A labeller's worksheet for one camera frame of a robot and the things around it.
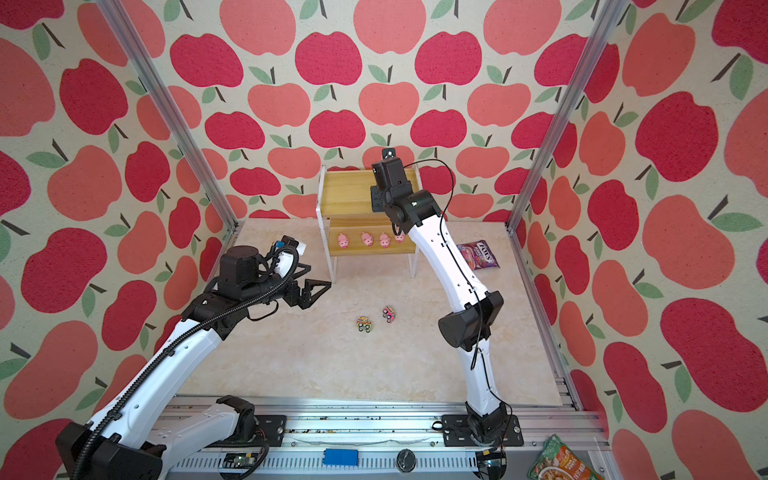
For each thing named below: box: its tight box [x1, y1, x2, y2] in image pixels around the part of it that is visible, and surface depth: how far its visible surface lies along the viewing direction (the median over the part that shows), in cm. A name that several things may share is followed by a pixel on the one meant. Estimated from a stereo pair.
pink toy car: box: [382, 305, 396, 324], surface depth 95 cm
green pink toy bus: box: [356, 316, 372, 334], surface depth 92 cm
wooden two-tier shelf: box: [316, 165, 423, 283], surface depth 93 cm
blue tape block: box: [323, 448, 359, 466], surface depth 72 cm
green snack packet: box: [528, 434, 604, 480], surface depth 70 cm
